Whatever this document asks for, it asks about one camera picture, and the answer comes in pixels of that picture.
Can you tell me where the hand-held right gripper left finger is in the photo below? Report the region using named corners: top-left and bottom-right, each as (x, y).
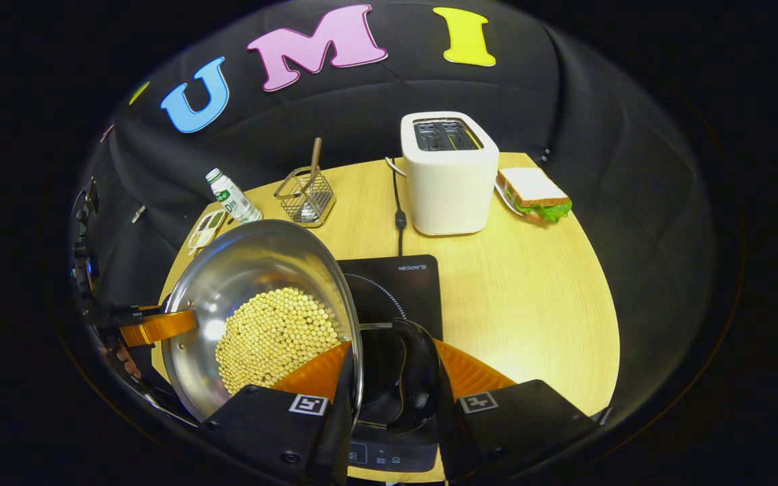
top-left (200, 340), bottom-right (357, 485)

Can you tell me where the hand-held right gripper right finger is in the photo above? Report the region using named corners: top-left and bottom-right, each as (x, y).
top-left (433, 337), bottom-right (599, 484)

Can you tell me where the stainless steel pot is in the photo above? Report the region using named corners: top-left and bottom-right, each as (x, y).
top-left (159, 219), bottom-right (442, 433)

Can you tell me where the black induction cooktop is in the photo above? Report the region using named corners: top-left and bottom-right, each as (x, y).
top-left (336, 254), bottom-right (445, 473)

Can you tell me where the white divided bean tray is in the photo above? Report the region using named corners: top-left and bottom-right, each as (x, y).
top-left (186, 209), bottom-right (228, 256)

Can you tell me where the pile of soybeans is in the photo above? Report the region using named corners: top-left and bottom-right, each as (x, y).
top-left (215, 287), bottom-right (342, 396)

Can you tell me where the white green-label drink bottle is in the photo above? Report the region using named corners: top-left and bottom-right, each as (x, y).
top-left (205, 168), bottom-right (263, 225)

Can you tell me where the wooden stick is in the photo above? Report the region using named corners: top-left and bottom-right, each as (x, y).
top-left (306, 137), bottom-right (323, 200)

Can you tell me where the white plate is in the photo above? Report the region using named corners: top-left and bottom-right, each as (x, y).
top-left (494, 181), bottom-right (531, 221)

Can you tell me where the white toaster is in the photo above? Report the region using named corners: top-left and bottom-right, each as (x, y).
top-left (400, 111), bottom-right (500, 236)

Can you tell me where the lettuce sandwich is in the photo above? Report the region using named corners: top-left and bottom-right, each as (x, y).
top-left (496, 167), bottom-right (573, 225)

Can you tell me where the metal wire utensil holder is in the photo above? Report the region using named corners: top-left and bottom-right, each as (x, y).
top-left (274, 167), bottom-right (337, 228)

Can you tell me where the black power cable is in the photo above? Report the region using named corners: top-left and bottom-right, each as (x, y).
top-left (391, 162), bottom-right (409, 257)

